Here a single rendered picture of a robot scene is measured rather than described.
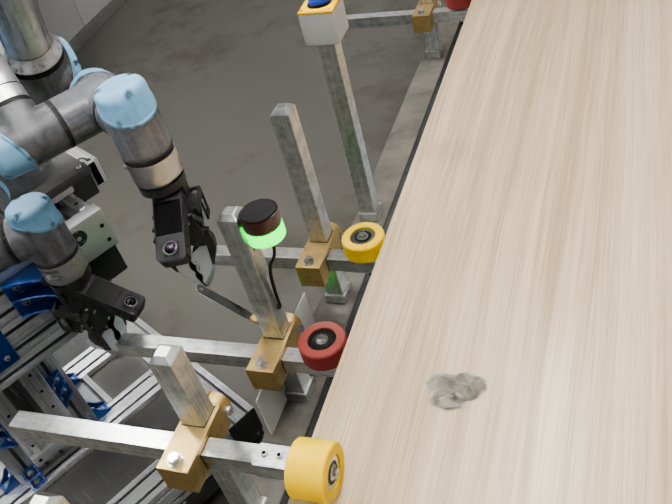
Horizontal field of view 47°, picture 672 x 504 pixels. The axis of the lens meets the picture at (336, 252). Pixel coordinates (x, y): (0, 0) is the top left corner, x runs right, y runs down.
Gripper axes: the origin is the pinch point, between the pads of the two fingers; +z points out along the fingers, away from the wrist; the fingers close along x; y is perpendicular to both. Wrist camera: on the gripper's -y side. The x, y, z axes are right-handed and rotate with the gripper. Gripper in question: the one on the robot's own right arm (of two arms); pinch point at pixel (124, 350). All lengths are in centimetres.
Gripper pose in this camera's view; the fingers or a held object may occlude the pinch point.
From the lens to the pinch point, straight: 149.2
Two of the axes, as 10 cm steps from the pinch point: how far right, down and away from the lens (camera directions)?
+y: -9.3, -0.4, 3.5
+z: 2.1, 7.4, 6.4
